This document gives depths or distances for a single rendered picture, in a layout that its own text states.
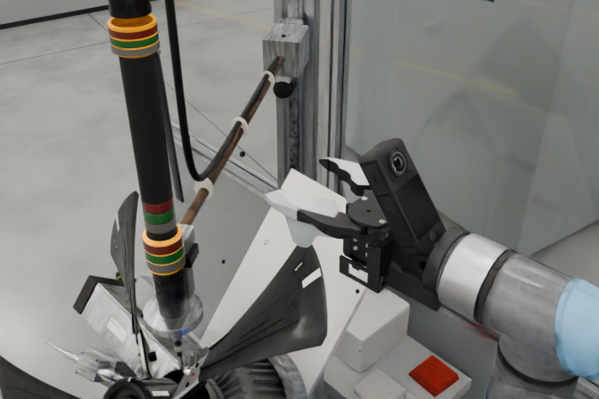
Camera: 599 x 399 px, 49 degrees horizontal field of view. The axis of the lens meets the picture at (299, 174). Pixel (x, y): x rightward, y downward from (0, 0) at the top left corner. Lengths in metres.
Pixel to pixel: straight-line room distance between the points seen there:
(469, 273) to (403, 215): 0.08
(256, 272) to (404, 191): 0.66
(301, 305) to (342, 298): 0.25
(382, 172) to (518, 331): 0.18
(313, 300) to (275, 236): 0.37
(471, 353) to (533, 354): 0.97
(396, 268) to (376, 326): 0.81
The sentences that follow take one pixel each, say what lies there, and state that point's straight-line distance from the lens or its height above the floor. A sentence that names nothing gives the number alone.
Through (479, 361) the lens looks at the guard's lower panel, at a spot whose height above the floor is 0.88.
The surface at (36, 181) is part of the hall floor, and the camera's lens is 3.98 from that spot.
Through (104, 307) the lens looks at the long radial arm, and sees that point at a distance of 1.36.
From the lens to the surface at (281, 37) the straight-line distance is 1.23.
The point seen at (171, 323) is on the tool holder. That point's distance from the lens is 0.80.
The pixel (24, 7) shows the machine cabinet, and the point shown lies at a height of 0.16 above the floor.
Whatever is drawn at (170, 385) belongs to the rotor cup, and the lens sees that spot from 1.05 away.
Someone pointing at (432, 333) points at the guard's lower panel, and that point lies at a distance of 1.63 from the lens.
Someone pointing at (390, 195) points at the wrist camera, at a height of 1.68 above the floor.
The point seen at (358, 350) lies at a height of 0.94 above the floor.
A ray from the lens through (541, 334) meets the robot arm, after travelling 0.61.
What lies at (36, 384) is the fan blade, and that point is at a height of 1.15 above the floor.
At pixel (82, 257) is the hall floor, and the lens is 3.33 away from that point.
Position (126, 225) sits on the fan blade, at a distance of 1.12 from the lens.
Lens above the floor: 2.03
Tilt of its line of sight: 33 degrees down
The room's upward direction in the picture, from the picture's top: straight up
